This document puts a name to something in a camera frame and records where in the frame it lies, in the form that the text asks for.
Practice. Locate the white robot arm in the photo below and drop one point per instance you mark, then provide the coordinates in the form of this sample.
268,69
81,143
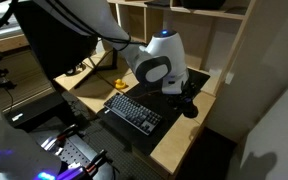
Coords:
159,65

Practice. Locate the dark mechanical keyboard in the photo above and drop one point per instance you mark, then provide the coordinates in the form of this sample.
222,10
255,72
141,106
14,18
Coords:
137,115

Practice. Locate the black computer monitor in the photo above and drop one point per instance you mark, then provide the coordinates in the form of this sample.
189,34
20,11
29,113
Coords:
58,48

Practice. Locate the flat black item on shelf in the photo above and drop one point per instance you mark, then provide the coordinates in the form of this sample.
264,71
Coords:
158,3

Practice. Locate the black red computer mouse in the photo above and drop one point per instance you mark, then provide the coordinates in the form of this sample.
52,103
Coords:
190,110

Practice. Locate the yellow rubber duck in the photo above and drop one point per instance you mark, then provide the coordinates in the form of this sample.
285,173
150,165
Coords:
119,84

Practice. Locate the black monitor stand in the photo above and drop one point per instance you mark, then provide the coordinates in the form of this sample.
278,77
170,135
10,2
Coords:
96,64

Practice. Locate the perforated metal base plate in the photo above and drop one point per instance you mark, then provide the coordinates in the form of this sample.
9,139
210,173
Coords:
83,162

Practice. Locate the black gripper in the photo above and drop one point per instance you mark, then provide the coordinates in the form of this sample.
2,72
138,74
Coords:
182,100

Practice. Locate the black pouch on shelf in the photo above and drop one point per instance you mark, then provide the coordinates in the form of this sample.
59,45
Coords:
203,4

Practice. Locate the black round puck device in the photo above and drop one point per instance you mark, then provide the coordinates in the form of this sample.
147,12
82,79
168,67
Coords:
75,70

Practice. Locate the wooden shelf unit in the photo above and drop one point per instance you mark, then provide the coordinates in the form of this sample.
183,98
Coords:
197,29

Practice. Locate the black desk mat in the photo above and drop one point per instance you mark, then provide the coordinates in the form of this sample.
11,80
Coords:
155,101

